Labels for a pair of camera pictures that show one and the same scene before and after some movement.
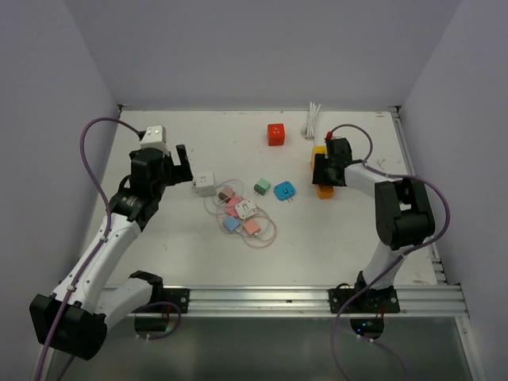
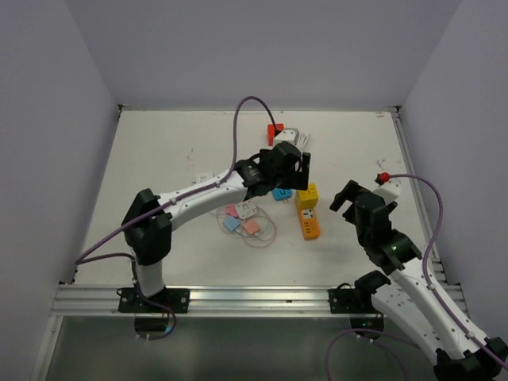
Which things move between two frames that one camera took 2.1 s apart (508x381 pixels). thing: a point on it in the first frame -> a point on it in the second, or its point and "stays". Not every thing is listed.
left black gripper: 186,174 -> 298,179
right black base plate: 367,301 stays
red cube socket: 275,134 stays
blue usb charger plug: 231,223 stays
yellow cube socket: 317,149 -> 307,199
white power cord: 313,110 -> 302,139
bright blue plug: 284,190 stays
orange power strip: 325,191 -> 309,223
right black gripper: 321,159 -> 347,193
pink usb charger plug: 252,227 stays
